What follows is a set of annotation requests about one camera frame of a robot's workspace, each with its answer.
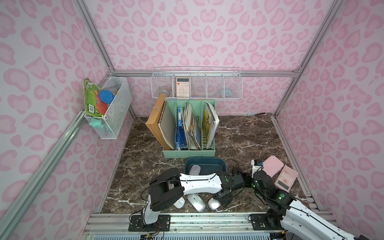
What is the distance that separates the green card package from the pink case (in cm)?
95

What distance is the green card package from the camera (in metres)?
0.68

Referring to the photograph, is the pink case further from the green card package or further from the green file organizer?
the green card package

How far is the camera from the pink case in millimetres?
901
